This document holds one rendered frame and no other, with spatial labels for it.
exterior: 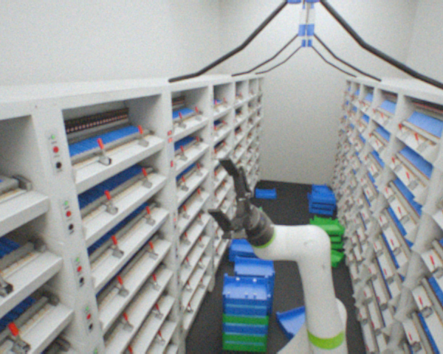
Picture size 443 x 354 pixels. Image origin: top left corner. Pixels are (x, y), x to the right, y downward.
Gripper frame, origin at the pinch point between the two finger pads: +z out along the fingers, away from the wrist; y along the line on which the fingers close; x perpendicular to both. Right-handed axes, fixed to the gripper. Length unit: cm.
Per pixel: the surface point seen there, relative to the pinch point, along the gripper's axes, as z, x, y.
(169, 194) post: -55, -63, 34
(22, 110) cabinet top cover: 28.0, -40.1, 7.8
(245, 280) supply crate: -147, -54, 16
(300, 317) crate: -203, -28, 4
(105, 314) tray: -42, -65, -26
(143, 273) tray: -58, -67, -6
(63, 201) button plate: 4.5, -47.2, -3.3
